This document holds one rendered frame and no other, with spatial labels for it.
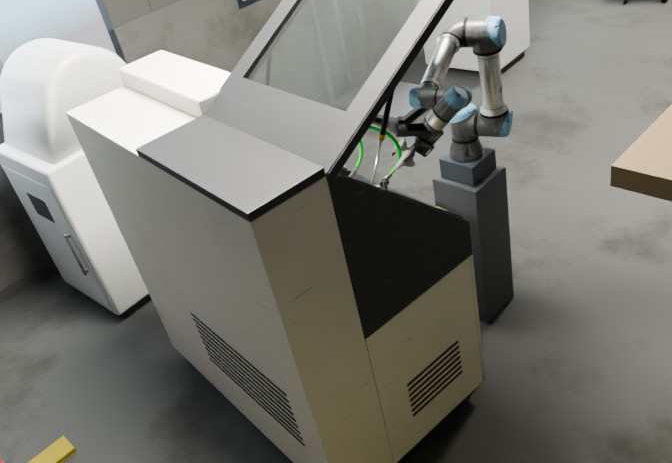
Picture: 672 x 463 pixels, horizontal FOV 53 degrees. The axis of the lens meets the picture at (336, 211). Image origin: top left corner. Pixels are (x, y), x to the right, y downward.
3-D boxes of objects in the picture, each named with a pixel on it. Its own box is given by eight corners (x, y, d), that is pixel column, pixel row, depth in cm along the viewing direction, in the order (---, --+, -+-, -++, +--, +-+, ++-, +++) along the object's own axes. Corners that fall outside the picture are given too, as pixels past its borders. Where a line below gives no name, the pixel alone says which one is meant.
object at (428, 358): (487, 390, 304) (473, 254, 261) (397, 475, 277) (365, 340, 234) (380, 322, 353) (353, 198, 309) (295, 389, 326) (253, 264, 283)
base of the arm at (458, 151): (462, 142, 310) (460, 123, 305) (490, 149, 300) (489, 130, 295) (443, 158, 302) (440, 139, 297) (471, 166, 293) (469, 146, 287)
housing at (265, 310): (397, 475, 277) (324, 167, 195) (347, 523, 264) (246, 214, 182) (220, 326, 375) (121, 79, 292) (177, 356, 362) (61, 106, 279)
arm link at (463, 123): (455, 127, 303) (452, 100, 296) (485, 128, 297) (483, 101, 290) (447, 141, 294) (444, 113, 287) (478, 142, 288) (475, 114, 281)
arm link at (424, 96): (440, 12, 268) (404, 92, 241) (467, 10, 263) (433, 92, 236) (445, 36, 276) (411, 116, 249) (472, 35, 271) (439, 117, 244)
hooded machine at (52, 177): (166, 223, 477) (81, 14, 394) (224, 253, 432) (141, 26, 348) (65, 287, 435) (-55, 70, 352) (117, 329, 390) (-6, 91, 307)
